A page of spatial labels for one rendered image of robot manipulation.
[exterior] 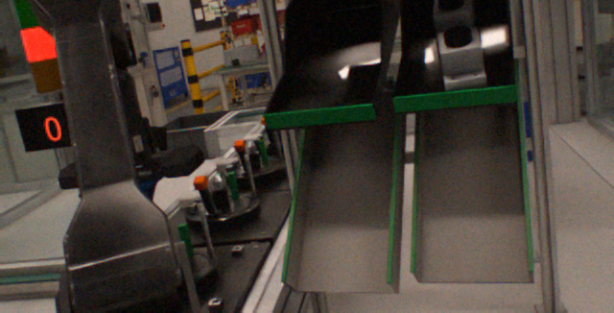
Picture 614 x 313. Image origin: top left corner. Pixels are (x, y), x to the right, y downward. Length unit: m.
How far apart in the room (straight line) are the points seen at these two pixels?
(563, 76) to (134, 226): 1.59
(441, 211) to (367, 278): 0.12
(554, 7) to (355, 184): 1.19
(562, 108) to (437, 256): 1.22
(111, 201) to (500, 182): 0.48
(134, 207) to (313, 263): 0.37
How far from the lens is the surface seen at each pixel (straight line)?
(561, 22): 1.85
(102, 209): 0.41
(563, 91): 1.87
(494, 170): 0.75
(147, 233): 0.40
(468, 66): 0.65
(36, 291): 1.13
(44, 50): 0.99
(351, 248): 0.73
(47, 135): 1.01
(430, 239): 0.73
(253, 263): 0.88
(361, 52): 0.77
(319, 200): 0.77
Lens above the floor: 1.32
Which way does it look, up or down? 13 degrees down
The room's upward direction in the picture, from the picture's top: 10 degrees counter-clockwise
